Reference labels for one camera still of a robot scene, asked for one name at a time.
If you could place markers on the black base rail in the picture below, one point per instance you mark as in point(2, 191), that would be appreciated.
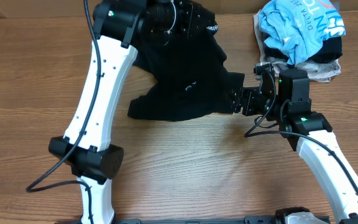
point(262, 219)

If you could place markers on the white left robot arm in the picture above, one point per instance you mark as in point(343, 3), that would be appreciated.
point(117, 29)

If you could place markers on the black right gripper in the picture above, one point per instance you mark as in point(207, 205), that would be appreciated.
point(249, 94)

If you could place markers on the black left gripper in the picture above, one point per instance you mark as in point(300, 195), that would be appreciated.
point(183, 30)

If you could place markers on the black t-shirt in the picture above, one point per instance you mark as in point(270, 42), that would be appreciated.
point(188, 65)

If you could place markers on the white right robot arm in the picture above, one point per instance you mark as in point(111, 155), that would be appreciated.
point(285, 101)

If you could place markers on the black folded garment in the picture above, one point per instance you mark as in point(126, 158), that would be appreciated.
point(330, 51)

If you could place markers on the beige folded garment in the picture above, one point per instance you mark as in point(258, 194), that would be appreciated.
point(320, 72)

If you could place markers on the cardboard back wall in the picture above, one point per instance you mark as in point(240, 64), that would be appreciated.
point(10, 9)

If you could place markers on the light blue printed t-shirt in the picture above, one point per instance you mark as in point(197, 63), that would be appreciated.
point(298, 28)

